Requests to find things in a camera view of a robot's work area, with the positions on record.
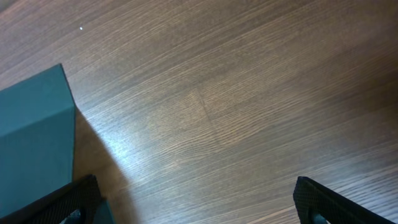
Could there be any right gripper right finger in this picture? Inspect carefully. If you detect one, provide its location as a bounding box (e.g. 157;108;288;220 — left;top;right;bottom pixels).
293;176;394;224

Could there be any dark green lidded box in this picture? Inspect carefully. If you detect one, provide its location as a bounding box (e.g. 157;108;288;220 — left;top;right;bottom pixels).
1;64;114;223

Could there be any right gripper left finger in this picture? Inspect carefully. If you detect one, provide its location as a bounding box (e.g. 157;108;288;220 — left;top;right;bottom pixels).
1;174;103;224

